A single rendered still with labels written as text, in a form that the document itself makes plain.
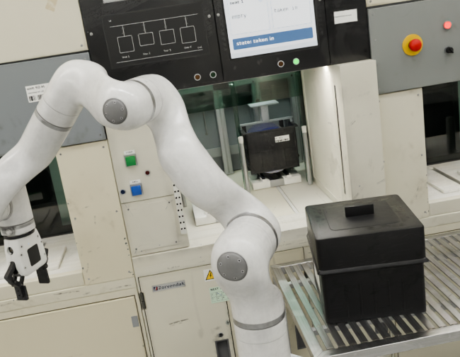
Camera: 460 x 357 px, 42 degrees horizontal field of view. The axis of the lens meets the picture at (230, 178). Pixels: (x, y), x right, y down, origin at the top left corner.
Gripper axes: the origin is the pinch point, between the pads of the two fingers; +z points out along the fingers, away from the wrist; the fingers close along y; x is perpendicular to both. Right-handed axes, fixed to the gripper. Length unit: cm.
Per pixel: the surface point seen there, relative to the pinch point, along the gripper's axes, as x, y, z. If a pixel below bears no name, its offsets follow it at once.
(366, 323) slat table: -79, 30, 25
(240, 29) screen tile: -44, 68, -54
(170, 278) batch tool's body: -11, 54, 24
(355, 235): -79, 31, 0
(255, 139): -28, 118, -8
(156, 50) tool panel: -19, 57, -52
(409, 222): -92, 39, 0
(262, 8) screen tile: -51, 72, -60
